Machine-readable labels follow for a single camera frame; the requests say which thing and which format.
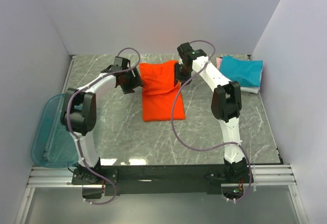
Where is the black base bar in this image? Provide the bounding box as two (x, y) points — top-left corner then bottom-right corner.
(72, 164), (253, 199)

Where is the folded pink t-shirt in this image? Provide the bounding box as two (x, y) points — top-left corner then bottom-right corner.
(216, 57), (222, 69)

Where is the folded teal t-shirt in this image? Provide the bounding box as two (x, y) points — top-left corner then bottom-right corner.
(219, 56), (263, 88)

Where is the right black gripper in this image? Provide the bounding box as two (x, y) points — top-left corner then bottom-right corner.
(174, 62), (192, 87)

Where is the orange t-shirt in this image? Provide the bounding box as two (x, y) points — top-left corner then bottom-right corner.
(139, 60), (185, 122)

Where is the blue plastic bin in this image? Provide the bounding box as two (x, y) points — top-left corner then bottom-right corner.
(31, 94), (78, 168)

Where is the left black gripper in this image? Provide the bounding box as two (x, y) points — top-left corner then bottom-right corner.
(121, 67), (145, 94)

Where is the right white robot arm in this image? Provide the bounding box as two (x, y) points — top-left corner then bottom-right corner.
(174, 42), (248, 183)

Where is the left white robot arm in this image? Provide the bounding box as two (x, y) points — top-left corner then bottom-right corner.
(60, 56), (143, 184)

